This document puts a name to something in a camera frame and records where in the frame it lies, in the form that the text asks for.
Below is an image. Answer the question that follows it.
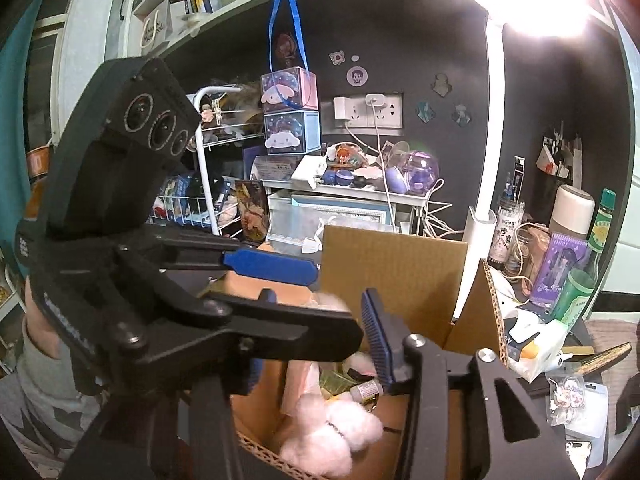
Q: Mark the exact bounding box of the blue cinnamoroll box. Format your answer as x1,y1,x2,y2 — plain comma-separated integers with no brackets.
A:
264,110,321,155

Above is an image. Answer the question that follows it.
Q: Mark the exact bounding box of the blue lanyard ribbon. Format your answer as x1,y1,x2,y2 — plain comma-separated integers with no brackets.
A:
267,0,312,111

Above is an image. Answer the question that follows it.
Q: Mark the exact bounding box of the pink plush toy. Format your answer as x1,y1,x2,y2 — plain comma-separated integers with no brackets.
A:
278,292,385,479

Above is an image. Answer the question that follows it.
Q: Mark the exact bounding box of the white wall power strip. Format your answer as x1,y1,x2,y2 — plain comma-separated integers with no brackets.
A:
333,93,404,130

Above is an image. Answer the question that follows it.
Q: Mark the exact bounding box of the white penguin plush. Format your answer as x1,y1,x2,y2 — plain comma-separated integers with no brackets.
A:
503,309,570,382

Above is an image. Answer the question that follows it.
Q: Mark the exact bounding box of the purple capsule toy ball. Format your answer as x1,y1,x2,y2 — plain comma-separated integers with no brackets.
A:
402,151,439,196

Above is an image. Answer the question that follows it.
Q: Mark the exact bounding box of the white humidifier canister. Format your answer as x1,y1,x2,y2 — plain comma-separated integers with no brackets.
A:
549,184,594,240

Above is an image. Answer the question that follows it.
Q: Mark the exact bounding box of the anime art acrylic stand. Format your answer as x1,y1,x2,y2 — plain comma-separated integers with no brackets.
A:
235,180,270,244

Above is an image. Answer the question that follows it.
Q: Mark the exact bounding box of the green glass bottle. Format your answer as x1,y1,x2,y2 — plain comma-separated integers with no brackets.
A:
551,188,616,332

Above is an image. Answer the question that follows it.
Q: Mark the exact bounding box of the yellow label glue bottle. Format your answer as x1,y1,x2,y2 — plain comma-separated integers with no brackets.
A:
334,378,384,405

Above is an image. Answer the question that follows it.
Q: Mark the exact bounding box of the purple photo card holder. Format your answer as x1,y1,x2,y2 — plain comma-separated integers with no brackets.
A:
529,233,587,310

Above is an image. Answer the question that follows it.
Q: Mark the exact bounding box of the white desk lamp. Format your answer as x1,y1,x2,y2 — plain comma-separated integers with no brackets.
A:
454,0,590,318

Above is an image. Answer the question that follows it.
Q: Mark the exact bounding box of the teal curtain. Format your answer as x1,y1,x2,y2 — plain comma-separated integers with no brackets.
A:
0,0,42,273

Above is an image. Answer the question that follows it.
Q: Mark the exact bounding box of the white wire rack shelf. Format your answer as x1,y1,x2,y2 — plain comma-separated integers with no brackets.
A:
149,81,264,238

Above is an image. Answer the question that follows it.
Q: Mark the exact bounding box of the pink cinnamoroll box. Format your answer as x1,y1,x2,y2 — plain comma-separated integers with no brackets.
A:
260,66,319,114

